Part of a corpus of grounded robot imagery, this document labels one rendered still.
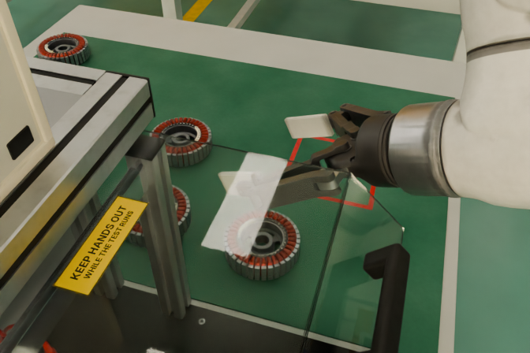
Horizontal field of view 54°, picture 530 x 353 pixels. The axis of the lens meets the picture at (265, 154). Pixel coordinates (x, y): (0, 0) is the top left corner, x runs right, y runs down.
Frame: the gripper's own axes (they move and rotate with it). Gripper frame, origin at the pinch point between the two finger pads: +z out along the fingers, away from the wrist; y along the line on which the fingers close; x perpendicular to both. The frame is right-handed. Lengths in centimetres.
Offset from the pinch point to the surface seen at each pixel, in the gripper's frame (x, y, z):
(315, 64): -6, 50, 30
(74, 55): 18, 16, 64
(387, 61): -12, 61, 19
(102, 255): 7.8, -27.4, -10.4
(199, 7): 3, 165, 197
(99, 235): 8.7, -26.2, -8.9
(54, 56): 19, 12, 67
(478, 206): -89, 108, 35
